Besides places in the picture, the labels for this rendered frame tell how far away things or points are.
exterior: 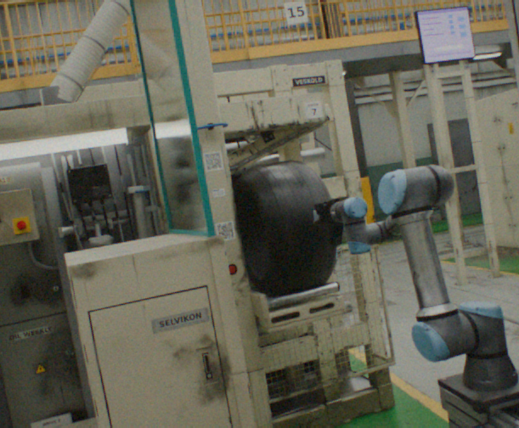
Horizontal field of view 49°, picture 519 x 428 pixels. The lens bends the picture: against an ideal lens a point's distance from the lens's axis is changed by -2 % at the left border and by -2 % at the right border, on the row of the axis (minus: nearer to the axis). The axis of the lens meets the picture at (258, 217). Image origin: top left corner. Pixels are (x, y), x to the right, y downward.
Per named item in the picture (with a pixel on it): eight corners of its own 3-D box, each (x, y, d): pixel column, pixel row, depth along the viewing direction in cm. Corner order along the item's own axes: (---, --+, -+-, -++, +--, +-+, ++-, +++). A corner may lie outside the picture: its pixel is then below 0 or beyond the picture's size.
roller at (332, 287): (262, 299, 234) (259, 299, 238) (265, 309, 234) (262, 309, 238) (338, 280, 246) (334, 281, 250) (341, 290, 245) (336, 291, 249)
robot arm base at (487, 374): (530, 382, 157) (525, 347, 156) (482, 395, 154) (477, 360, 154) (497, 367, 172) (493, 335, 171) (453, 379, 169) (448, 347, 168)
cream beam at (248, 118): (210, 137, 261) (205, 104, 260) (197, 143, 285) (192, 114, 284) (329, 121, 281) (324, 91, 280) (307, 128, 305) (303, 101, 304)
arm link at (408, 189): (484, 353, 154) (435, 160, 160) (437, 368, 149) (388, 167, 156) (458, 351, 165) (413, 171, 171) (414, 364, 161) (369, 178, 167)
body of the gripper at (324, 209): (330, 201, 221) (345, 197, 209) (335, 223, 220) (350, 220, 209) (313, 205, 218) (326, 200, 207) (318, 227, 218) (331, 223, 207)
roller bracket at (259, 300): (263, 319, 230) (259, 295, 229) (234, 306, 267) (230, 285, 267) (271, 318, 231) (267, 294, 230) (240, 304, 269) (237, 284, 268)
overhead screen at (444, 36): (425, 64, 581) (415, 10, 578) (422, 64, 586) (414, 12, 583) (476, 58, 593) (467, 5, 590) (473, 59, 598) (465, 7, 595)
